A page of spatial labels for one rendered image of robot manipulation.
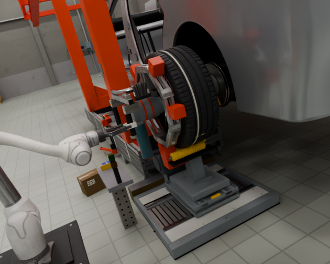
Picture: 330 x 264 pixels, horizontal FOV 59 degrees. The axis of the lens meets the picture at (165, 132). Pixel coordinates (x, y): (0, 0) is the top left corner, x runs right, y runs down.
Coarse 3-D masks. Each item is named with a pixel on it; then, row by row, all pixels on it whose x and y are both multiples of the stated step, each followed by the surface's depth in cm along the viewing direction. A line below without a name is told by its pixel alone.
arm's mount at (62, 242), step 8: (64, 232) 178; (48, 240) 173; (56, 240) 171; (64, 240) 169; (56, 248) 164; (64, 248) 162; (16, 256) 166; (56, 256) 157; (64, 256) 155; (72, 256) 154
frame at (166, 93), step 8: (144, 64) 192; (136, 72) 195; (144, 72) 181; (136, 80) 203; (152, 80) 173; (160, 80) 173; (160, 88) 167; (168, 88) 168; (168, 96) 167; (168, 104) 168; (152, 120) 216; (168, 120) 172; (176, 120) 172; (152, 128) 211; (176, 128) 173; (160, 136) 208; (168, 136) 182; (176, 136) 182; (168, 144) 187
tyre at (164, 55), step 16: (176, 48) 184; (176, 64) 170; (192, 64) 171; (176, 80) 165; (192, 80) 167; (208, 80) 170; (176, 96) 170; (192, 96) 167; (208, 96) 170; (192, 112) 168; (208, 112) 173; (160, 128) 218; (192, 128) 174; (208, 128) 181; (176, 144) 199
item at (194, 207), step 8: (168, 184) 236; (232, 184) 209; (176, 192) 217; (216, 192) 207; (224, 192) 201; (232, 192) 202; (184, 200) 205; (200, 200) 197; (208, 200) 201; (216, 200) 198; (224, 200) 201; (192, 208) 195; (200, 208) 194; (208, 208) 197
